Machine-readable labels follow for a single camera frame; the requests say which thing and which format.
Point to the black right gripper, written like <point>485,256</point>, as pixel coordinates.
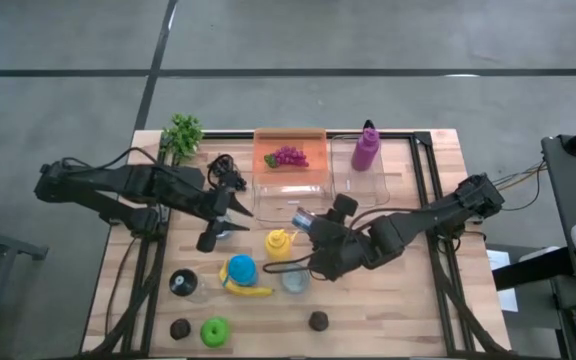
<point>345,250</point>

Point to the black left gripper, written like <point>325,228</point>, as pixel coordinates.
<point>208,202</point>

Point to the tuna can red blue label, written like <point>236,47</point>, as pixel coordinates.
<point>302,220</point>

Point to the yellow plastic sports bottle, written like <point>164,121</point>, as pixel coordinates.
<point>278,245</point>

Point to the blue plastic sports bottle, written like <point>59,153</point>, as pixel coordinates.
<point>242,270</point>

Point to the red toy grape bunch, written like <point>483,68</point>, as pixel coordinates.
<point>293,157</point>

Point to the clear bottle black cap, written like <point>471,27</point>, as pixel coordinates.
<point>183,282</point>

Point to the dark brown toy avocado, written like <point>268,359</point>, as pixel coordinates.
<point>318,321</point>
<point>180,329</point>

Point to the purple plastic sports bottle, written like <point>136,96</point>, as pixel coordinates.
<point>365,152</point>

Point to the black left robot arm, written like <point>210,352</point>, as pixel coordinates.
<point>133,182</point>

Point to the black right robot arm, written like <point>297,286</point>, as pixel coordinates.
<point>443,210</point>

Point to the tuna can teal label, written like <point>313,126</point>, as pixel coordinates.
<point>224,229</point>

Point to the clear plastic bin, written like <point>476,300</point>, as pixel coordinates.
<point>363,192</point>
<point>278,200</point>

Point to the black toy grape bunch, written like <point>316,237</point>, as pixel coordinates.
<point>225,172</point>

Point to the orange plastic bin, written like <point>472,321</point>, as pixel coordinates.
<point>313,174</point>

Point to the yellow toy banana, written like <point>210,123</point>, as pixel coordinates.
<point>253,291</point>

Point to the green plant white pot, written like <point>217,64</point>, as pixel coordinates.
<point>183,135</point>

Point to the green toy apple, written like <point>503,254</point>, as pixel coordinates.
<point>215,331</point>

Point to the white paper sheet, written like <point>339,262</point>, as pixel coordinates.
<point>500,260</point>

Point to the dark grey cart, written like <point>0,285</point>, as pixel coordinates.
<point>575,180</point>

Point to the black aluminium table frame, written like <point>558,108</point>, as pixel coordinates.
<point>228,135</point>

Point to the small black bracket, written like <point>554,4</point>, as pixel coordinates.
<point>368,124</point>

